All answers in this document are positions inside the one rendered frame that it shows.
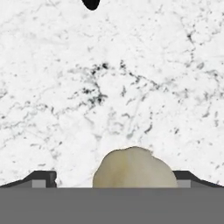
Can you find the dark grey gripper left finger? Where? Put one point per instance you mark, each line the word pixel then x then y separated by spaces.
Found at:
pixel 40 178

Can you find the black rounded object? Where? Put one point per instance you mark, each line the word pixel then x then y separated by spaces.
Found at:
pixel 91 3

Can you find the pale beige garlic bulb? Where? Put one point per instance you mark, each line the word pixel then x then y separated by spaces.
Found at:
pixel 134 169

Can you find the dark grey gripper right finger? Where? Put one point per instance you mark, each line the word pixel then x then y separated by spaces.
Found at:
pixel 186 179

